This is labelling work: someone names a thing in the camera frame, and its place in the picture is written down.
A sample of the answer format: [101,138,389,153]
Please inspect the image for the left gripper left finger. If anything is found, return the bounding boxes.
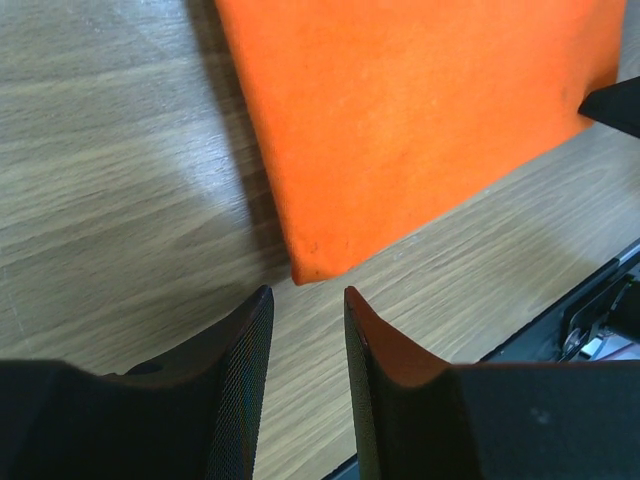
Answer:
[1,286,274,479]

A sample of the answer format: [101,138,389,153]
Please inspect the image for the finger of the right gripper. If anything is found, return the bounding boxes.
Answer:
[578,77,640,138]

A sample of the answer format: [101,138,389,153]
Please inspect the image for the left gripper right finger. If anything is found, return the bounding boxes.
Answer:
[344,288,639,479]

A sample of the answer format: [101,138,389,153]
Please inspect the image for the orange t-shirt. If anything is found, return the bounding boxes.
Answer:
[217,1,626,285]

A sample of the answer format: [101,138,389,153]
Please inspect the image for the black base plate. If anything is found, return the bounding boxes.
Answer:
[333,245,639,479]

